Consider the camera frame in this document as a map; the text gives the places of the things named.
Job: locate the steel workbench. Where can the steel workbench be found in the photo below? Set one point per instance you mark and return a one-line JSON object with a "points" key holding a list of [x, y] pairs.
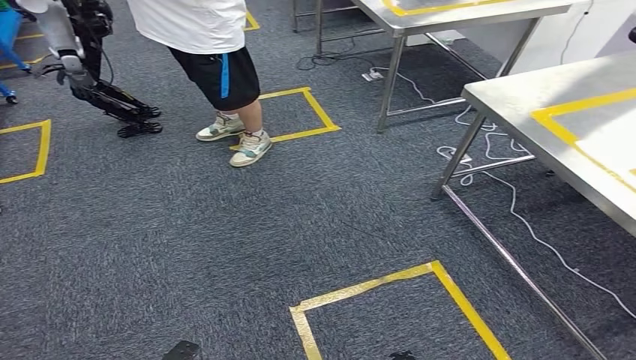
{"points": [[522, 84]]}

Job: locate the white power strip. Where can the white power strip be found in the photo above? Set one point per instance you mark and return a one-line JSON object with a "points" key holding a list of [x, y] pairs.
{"points": [[466, 159], [372, 75]]}

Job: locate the person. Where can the person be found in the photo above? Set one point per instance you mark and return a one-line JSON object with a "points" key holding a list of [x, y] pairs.
{"points": [[208, 49]]}

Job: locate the steel table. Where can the steel table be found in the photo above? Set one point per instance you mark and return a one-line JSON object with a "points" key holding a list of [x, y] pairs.
{"points": [[447, 17]]}

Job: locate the silver black humanoid robot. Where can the silver black humanoid robot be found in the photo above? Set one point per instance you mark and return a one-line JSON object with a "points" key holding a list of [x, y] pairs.
{"points": [[99, 94]]}

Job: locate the white cabinet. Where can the white cabinet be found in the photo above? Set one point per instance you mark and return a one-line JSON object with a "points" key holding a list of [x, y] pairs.
{"points": [[611, 25]]}

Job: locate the black seat chrome stool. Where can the black seat chrome stool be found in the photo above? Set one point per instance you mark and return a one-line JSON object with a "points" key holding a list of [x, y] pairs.
{"points": [[633, 35]]}

